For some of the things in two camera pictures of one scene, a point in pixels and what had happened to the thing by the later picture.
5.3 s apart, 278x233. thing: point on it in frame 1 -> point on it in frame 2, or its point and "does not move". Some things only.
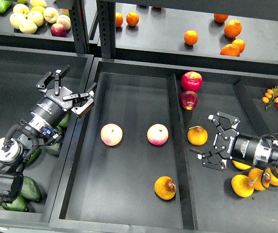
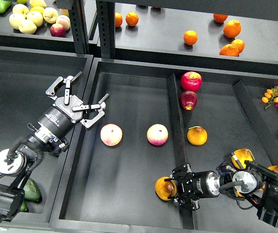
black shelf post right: x=106 y=15 does not move
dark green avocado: x=30 y=190 does not move
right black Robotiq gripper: x=239 y=147 -> x=201 y=185
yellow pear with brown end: x=165 y=187 does not move
